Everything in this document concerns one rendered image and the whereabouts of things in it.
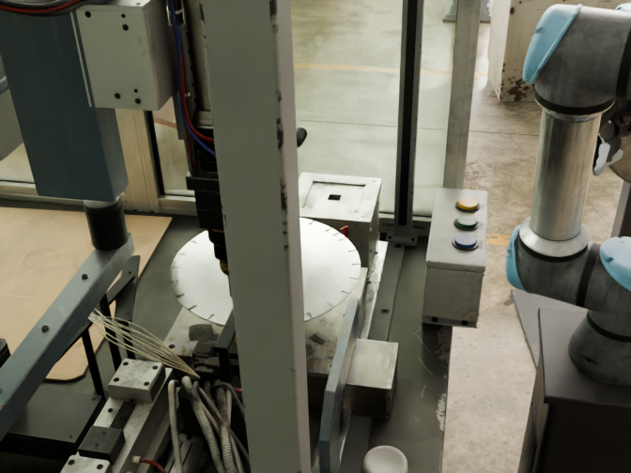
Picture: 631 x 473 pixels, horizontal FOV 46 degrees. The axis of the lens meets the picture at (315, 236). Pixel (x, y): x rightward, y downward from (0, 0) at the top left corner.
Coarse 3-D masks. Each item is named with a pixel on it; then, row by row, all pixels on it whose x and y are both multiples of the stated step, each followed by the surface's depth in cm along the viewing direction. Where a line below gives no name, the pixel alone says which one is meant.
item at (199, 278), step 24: (192, 240) 137; (312, 240) 136; (336, 240) 135; (192, 264) 130; (216, 264) 130; (312, 264) 130; (336, 264) 129; (360, 264) 129; (192, 288) 125; (216, 288) 124; (312, 288) 124; (336, 288) 124; (192, 312) 119; (216, 312) 119; (312, 312) 119
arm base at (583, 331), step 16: (592, 320) 131; (576, 336) 136; (592, 336) 132; (608, 336) 129; (624, 336) 128; (576, 352) 135; (592, 352) 133; (608, 352) 130; (624, 352) 129; (592, 368) 132; (608, 368) 131; (624, 368) 130; (624, 384) 131
